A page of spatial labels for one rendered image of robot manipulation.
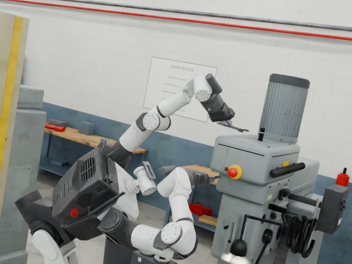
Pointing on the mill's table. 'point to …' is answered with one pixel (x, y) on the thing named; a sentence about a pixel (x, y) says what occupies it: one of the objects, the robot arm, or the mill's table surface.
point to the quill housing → (254, 250)
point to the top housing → (253, 156)
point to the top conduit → (287, 169)
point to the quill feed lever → (265, 242)
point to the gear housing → (251, 189)
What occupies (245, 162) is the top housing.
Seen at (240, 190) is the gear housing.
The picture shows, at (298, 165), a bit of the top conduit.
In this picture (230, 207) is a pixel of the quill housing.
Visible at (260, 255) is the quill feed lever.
